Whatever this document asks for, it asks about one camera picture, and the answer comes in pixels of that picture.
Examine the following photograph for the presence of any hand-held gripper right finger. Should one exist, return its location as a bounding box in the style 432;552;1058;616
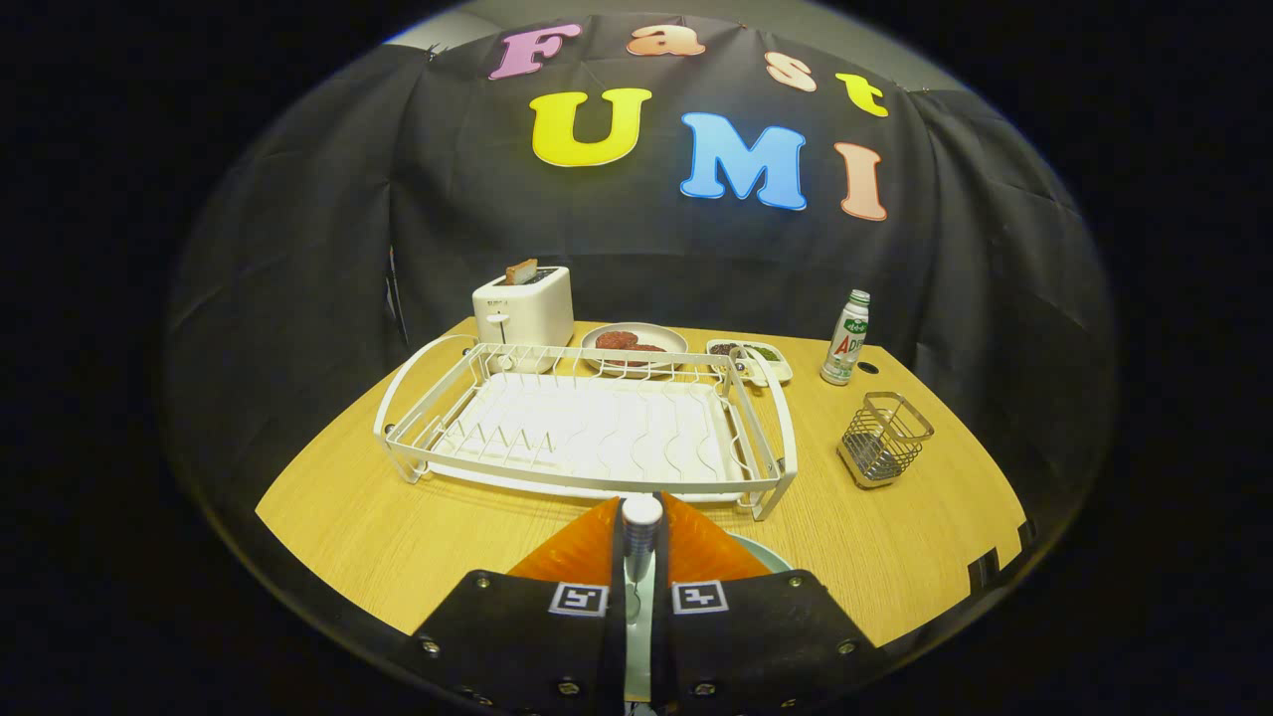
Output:
650;492;886;715

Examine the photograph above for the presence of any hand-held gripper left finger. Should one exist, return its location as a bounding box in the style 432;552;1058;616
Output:
413;497;630;716

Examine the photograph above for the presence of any white dish rack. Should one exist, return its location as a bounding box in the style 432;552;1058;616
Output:
373;334;800;522

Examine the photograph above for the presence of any metal wire basket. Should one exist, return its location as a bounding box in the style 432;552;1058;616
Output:
837;391;936;490

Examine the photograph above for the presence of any beige plate with patties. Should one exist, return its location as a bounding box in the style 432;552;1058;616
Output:
581;322;689;379

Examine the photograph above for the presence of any white divided bean tray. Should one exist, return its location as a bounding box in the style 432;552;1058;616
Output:
706;339;794;387

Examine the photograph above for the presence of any white green-label drink bottle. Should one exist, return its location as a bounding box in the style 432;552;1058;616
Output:
820;289;871;387

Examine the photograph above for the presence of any white toaster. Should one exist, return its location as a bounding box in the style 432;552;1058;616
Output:
471;266;576;375

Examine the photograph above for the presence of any black backdrop cloth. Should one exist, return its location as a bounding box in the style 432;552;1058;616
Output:
164;12;1115;558

